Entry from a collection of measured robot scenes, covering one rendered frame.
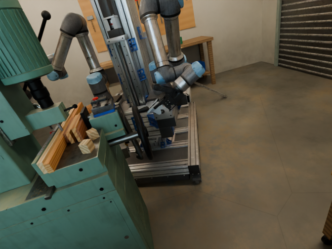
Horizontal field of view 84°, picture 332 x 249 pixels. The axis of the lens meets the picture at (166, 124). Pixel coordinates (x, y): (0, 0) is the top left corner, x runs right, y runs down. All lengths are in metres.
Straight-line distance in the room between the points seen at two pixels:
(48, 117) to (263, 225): 1.38
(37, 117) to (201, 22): 3.74
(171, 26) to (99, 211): 1.03
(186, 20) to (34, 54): 3.54
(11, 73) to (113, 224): 0.74
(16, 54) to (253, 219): 1.53
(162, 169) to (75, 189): 0.89
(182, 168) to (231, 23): 3.50
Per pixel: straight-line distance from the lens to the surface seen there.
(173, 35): 1.23
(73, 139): 0.91
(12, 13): 0.86
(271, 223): 1.52
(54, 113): 0.90
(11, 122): 0.93
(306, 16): 3.83
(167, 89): 0.94
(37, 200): 0.91
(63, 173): 0.79
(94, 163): 0.75
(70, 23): 1.51
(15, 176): 1.01
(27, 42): 0.84
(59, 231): 1.04
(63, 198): 0.89
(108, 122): 0.91
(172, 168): 1.57
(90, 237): 1.07
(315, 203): 1.68
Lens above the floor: 1.26
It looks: 28 degrees down
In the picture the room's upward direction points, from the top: 15 degrees counter-clockwise
